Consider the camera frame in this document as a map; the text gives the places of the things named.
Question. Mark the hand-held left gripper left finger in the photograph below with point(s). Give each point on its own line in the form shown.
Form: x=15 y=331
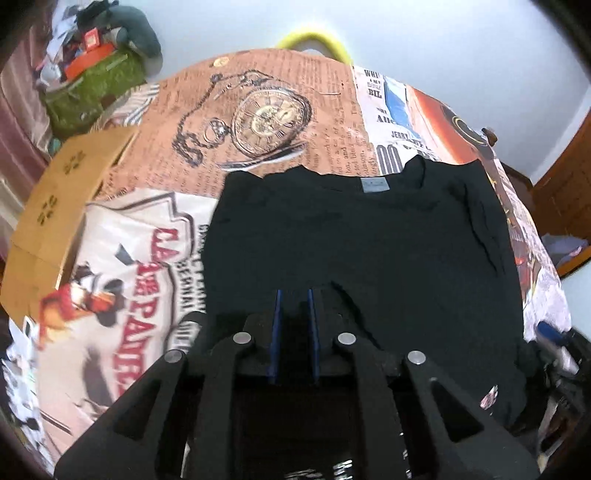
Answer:
x=276 y=332

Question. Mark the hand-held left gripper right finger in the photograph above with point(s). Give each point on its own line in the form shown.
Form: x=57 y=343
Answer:
x=312 y=332

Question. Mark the black t-shirt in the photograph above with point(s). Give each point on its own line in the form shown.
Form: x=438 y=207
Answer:
x=369 y=240

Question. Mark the printed tablecloth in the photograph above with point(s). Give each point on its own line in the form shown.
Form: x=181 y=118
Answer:
x=286 y=115

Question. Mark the white and blue bottle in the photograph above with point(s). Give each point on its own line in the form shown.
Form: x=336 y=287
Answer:
x=561 y=346

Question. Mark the cardboard box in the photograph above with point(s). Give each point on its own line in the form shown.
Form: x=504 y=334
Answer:
x=55 y=203

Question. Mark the purple cloth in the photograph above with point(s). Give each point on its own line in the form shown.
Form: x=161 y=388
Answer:
x=563 y=249

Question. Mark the yellow hoop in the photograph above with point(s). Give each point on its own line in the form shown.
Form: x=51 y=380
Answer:
x=323 y=39

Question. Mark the wooden door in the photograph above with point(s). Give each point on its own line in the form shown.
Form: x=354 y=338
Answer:
x=568 y=184

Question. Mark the green bag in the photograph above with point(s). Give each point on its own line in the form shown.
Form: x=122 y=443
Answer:
x=92 y=87

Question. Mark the grey plush toy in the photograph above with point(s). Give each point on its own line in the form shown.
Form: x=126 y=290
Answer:
x=138 y=32

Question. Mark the pink curtain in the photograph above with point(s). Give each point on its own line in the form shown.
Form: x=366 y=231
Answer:
x=18 y=124

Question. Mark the orange box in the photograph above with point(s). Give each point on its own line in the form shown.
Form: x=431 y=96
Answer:
x=87 y=60

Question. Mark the small red box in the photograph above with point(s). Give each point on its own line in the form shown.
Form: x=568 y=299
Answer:
x=92 y=39

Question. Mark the wooden post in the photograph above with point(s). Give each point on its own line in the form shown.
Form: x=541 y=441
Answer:
x=490 y=136

